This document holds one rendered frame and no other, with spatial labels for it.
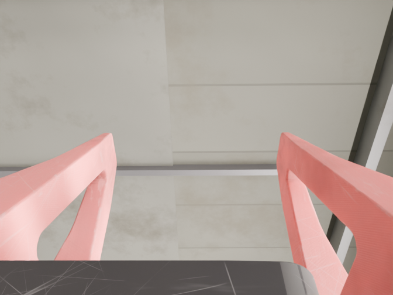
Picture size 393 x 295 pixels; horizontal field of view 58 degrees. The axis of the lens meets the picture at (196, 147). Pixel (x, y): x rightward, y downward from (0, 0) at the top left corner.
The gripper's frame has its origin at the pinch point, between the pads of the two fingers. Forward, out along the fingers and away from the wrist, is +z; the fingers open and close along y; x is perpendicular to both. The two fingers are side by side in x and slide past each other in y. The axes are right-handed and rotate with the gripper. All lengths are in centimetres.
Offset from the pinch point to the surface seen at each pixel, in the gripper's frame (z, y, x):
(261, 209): 147, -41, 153
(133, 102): 147, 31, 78
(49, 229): 146, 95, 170
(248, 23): 149, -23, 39
